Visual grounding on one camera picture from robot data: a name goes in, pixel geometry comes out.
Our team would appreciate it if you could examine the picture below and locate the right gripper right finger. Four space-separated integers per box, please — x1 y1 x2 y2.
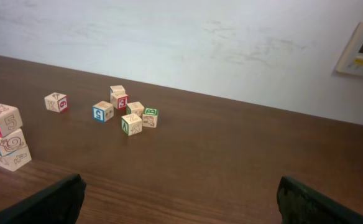
277 176 363 224

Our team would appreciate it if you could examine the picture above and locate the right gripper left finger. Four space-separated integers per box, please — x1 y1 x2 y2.
0 174 86 224

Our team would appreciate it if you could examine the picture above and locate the wooden block blue side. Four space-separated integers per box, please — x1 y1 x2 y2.
0 146 32 172
110 85 126 94

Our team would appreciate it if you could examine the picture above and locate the wooden block red U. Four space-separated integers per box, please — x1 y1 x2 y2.
0 128 27 156

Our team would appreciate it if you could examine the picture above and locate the wooden block shell drawing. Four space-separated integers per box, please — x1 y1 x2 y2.
0 104 23 138

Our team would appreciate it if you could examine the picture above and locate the wooden block blue front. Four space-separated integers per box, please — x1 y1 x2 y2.
92 101 114 122

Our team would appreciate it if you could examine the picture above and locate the lone wooden block red drawing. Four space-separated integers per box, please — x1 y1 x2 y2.
44 92 68 113

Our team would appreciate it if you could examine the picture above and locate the wooden block teal letter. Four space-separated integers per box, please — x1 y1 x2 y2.
121 113 142 136

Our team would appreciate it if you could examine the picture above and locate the wooden block red letter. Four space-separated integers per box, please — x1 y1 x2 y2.
110 93 129 110

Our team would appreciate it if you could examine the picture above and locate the wooden block green side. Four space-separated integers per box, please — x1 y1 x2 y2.
126 101 144 117

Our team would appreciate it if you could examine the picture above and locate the green letter B block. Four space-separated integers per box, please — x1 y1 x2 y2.
142 108 159 128

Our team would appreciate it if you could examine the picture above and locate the wooden block blue side top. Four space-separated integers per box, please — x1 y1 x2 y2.
110 85 126 94

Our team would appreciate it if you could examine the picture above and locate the beige wall control panel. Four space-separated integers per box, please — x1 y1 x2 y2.
334 21 363 79

